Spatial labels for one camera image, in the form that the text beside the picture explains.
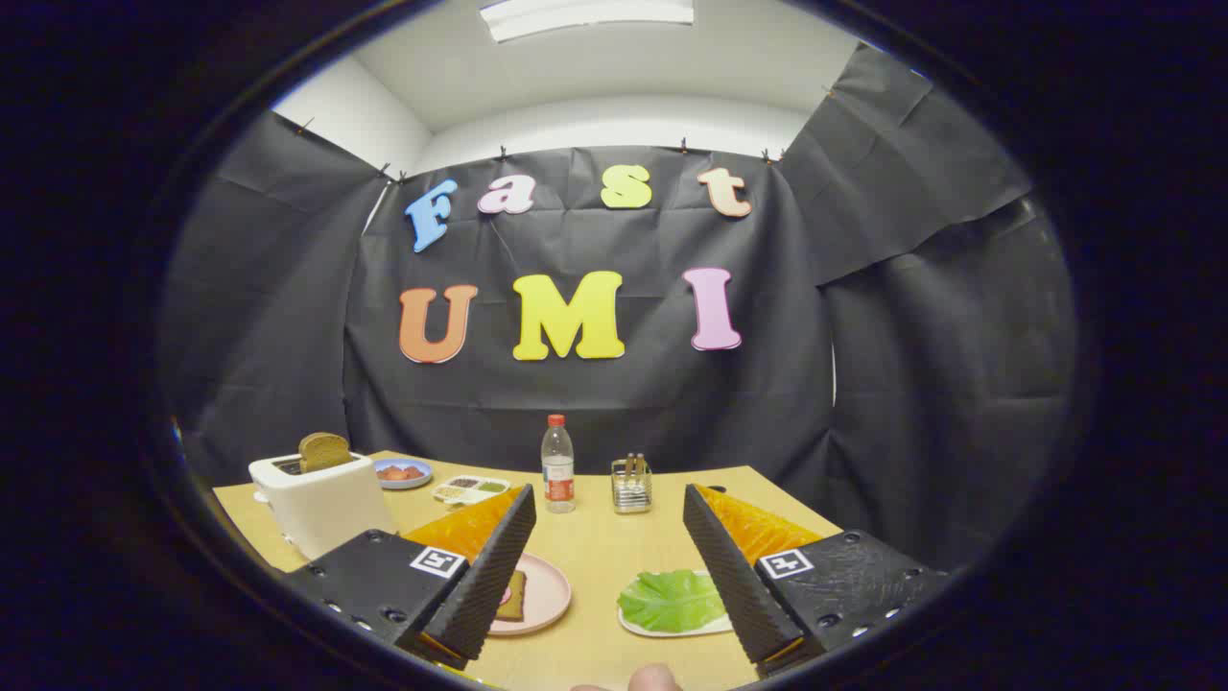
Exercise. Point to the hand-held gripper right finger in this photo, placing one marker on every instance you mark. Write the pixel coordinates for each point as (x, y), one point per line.
(734, 585)

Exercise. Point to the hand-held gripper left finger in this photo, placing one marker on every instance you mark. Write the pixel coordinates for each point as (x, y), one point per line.
(494, 576)

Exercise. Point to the green lettuce leaf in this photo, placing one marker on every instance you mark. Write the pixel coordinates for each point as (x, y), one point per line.
(672, 600)

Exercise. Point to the brown bread slice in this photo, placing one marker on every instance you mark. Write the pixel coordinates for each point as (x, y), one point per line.
(324, 451)
(513, 600)

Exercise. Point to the pink round plate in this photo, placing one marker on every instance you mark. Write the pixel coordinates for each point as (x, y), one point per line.
(545, 595)

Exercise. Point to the white square plate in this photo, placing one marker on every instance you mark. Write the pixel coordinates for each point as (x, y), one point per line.
(691, 632)

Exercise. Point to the white divided condiment tray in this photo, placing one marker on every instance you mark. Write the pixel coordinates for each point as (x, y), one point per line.
(470, 491)

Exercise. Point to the small blue plate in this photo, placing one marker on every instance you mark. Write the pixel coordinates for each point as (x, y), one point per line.
(422, 477)

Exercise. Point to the clear red-capped water bottle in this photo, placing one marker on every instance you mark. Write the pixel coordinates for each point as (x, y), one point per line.
(558, 470)

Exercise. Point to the red food slices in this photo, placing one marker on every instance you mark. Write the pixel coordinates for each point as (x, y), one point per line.
(400, 472)

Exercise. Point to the white toaster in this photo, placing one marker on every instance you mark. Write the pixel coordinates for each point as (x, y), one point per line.
(326, 509)

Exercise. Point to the black backdrop cloth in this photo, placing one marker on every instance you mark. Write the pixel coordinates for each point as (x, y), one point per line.
(624, 403)

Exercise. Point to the ceiling light panel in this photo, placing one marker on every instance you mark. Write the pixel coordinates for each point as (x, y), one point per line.
(585, 14)

